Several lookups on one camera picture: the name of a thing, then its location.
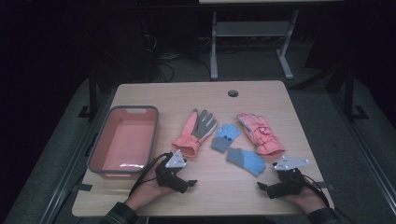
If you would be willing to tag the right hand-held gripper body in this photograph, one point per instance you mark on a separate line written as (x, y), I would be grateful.
(288, 185)

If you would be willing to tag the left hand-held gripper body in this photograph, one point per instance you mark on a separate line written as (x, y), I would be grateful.
(169, 177)

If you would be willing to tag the plain blue glove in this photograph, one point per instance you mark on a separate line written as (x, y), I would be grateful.
(247, 160)

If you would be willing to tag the pink glove with grey palm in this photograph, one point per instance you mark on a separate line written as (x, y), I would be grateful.
(191, 133)

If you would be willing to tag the pink padded glove with print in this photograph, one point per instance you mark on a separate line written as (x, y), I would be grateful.
(261, 135)

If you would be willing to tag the pink basket with grey rim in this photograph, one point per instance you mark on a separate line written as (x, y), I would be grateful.
(126, 140)

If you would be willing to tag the blue glove with dots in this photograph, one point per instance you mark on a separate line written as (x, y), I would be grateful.
(225, 137)

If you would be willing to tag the person's right hand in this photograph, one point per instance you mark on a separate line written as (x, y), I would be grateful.
(306, 199)

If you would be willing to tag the person's left hand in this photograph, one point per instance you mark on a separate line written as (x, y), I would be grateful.
(146, 193)

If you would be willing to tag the black tape strip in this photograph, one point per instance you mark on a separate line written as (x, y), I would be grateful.
(83, 187)
(328, 186)

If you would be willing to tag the black metal stand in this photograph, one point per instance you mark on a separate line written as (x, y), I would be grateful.
(92, 93)
(349, 93)

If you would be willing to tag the grey metal rail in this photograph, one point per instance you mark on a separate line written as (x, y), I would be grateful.
(364, 149)
(71, 161)

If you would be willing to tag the grey metal table frame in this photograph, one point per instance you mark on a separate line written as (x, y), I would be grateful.
(249, 28)

